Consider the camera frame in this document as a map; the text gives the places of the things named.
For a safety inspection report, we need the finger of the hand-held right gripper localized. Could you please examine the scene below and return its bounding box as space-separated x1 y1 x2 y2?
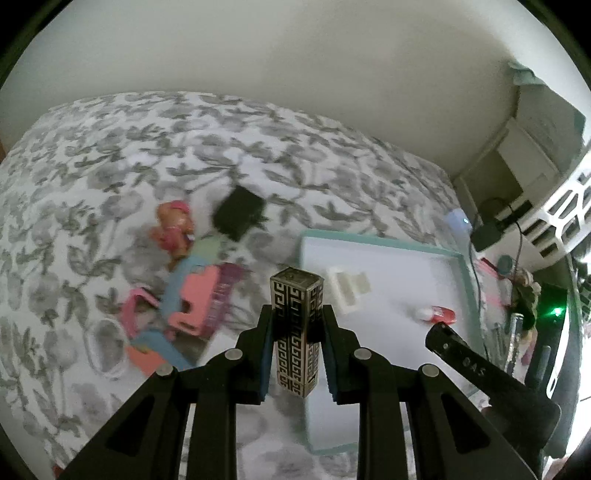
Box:
425 323 518 393

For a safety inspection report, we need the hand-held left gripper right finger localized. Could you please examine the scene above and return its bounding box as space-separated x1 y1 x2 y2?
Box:
322 305 541 480

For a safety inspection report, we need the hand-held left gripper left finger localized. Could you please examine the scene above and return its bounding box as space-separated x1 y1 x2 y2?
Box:
58 305 278 480

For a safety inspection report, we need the gold black patterned box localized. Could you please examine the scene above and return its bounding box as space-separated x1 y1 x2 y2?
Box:
269 267 324 398

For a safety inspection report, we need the coral pink toy piece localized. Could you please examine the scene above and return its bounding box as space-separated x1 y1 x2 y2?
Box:
167 268 222 335

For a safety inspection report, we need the white tray with teal rim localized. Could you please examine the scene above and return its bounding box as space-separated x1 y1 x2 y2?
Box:
295 229 492 455

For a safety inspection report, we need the light blue toy piece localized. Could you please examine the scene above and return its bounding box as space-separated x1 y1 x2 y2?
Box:
131 330 204 370
161 256 218 342

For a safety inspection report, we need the purple comb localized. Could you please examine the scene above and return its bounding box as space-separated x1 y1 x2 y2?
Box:
203 262 245 333

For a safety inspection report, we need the pink white ribbed mat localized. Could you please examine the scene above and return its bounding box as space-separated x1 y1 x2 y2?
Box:
475 256 518 315

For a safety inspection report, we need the black device with green light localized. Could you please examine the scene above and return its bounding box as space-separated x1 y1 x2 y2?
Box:
531 281 573 352

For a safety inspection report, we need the orange toy piece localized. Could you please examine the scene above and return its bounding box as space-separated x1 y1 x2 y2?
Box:
126 344 174 377

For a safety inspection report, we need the black charger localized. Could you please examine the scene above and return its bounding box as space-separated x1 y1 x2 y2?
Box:
470 222 504 252

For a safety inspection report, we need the pale green toy piece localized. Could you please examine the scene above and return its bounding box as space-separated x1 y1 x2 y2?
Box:
191 235 227 264

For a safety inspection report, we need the white power strip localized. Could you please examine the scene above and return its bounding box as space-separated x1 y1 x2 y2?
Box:
445 208 474 245

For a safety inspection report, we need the black cube box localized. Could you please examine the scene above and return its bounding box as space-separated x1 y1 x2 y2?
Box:
212 185 271 243

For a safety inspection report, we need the orange pink toy figure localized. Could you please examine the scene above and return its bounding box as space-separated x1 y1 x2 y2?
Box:
150 200 197 271

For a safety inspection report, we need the white laundry basket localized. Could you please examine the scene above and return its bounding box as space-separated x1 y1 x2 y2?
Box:
526 152 591 259

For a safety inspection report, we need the white shelf unit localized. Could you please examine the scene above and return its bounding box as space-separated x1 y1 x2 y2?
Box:
452 83 587 232

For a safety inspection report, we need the grey floral bedspread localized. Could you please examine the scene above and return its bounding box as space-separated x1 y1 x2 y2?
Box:
0 90 462 476

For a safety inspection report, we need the teal cloth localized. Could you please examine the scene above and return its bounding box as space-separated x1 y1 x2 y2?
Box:
508 60 546 88

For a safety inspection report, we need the black cable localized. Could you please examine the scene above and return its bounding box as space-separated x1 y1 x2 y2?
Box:
466 240 485 324

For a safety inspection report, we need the pink plastic frame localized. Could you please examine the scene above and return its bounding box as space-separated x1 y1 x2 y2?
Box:
121 287 162 342

